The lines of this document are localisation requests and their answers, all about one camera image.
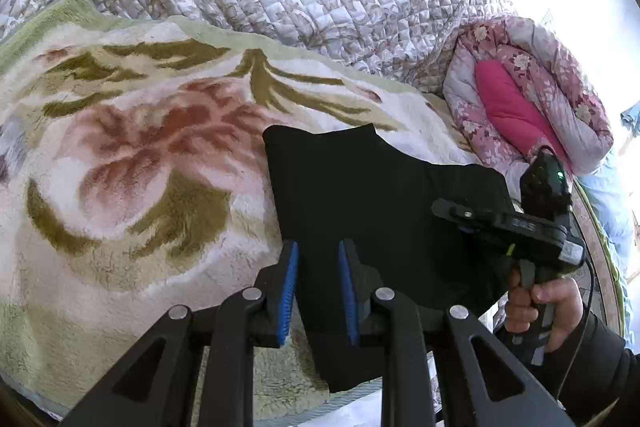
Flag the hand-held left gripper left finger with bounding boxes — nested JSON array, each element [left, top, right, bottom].
[[60, 239, 301, 427]]

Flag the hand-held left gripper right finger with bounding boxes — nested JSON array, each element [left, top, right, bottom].
[[338, 238, 576, 427]]

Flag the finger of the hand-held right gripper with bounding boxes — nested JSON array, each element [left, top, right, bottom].
[[431, 198, 485, 236]]

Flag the black pants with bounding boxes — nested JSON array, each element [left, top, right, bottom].
[[262, 123, 523, 394]]

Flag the person's right forearm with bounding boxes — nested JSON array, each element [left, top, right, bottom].
[[492, 307, 640, 427]]

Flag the person's right hand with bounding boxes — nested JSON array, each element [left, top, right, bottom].
[[502, 269, 587, 354]]

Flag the floral bed sheet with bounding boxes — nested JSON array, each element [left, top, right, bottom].
[[570, 187, 627, 340]]

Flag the pale blue cloth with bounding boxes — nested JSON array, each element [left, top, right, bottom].
[[575, 147, 637, 338]]

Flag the pink cloth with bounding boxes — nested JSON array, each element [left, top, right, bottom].
[[474, 60, 571, 162]]

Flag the small blue cloth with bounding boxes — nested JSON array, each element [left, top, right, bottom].
[[620, 101, 640, 138]]

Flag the pink floral quilt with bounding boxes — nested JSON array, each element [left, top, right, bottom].
[[442, 16, 615, 180]]

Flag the floral fleece blanket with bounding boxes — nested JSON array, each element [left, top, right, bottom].
[[0, 0, 501, 419]]

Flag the black cable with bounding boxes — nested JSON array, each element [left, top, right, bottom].
[[552, 252, 598, 408]]

